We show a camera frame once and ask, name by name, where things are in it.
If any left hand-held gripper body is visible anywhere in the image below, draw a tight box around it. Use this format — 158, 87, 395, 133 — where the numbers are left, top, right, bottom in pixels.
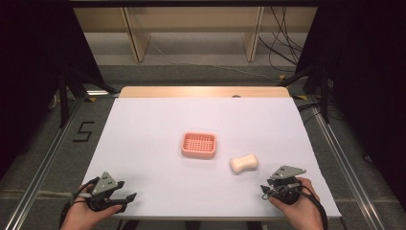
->
85, 172, 128, 213

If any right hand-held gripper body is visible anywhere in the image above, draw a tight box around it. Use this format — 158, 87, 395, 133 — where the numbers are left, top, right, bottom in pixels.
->
266, 165, 307, 206

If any cream soap bar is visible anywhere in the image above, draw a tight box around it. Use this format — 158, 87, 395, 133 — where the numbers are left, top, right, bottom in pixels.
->
229, 152, 259, 175

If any pink soap dish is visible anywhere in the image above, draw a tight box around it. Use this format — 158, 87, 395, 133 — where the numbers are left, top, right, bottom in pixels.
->
180, 131, 217, 160

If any person's right hand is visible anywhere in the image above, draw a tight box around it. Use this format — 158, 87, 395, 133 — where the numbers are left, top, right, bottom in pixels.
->
267, 176, 326, 230

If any person's left hand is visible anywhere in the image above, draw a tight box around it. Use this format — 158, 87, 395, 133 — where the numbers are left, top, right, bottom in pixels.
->
60, 183, 124, 230

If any white table sheet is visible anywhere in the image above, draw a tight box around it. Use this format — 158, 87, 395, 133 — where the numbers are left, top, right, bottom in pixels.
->
81, 97, 343, 220

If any black metal stand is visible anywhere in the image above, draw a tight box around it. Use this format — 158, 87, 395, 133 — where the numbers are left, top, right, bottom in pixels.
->
56, 65, 117, 129
279, 61, 334, 125

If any black curtain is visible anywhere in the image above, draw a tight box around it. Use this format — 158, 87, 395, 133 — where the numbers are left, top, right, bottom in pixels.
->
295, 0, 406, 202
0, 0, 107, 180

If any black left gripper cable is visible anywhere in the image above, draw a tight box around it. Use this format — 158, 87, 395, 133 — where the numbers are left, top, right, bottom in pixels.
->
57, 176, 101, 230

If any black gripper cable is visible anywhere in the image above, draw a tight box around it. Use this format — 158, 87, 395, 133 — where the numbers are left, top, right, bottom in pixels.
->
57, 176, 101, 230
295, 183, 329, 230

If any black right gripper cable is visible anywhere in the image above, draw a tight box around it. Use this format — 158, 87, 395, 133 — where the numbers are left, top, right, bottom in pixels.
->
295, 183, 329, 230

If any aluminium floor rail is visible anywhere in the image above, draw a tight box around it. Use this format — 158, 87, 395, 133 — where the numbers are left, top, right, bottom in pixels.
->
2, 95, 86, 230
307, 95, 386, 230

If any wooden shelf frame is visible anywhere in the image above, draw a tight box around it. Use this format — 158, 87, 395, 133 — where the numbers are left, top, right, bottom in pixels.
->
73, 6, 319, 63

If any bundle of black cables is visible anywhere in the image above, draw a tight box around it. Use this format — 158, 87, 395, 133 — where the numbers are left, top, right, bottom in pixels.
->
258, 6, 305, 74

